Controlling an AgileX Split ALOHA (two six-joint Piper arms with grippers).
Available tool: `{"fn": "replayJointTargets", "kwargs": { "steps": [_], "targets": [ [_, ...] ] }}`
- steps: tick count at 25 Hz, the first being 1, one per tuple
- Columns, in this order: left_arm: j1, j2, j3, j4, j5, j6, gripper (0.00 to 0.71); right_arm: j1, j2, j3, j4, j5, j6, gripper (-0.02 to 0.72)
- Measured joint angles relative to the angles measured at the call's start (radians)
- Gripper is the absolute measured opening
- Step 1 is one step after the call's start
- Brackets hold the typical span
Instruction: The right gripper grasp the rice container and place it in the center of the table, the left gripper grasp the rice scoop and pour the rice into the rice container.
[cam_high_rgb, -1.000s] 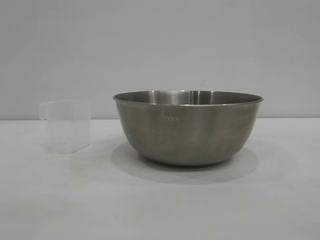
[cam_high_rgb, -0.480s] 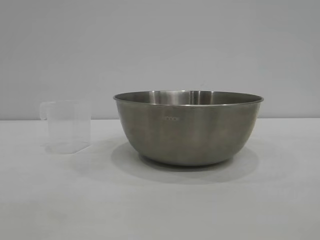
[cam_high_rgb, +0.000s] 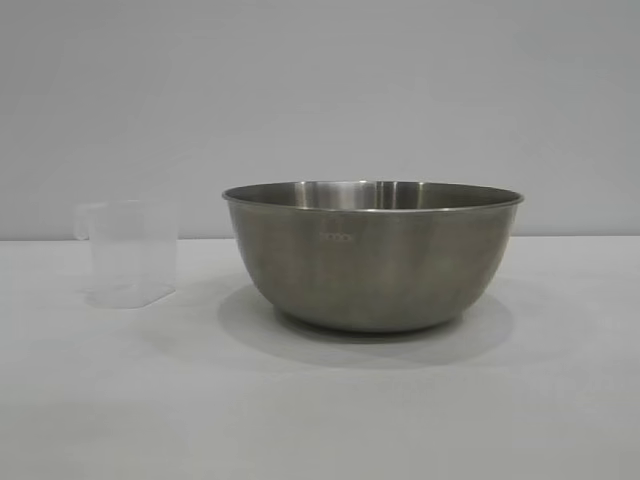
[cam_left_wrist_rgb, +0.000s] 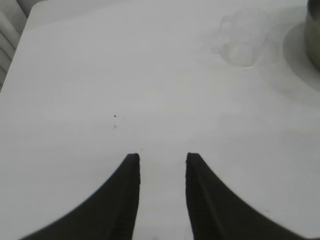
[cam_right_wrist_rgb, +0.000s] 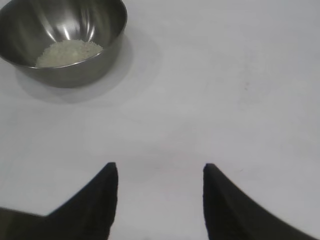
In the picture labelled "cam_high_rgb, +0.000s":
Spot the stainless steel mixing bowl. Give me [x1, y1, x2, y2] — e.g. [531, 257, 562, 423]
[220, 178, 527, 334]

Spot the translucent plastic measuring cup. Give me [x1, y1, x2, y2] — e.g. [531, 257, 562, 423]
[73, 199, 174, 307]

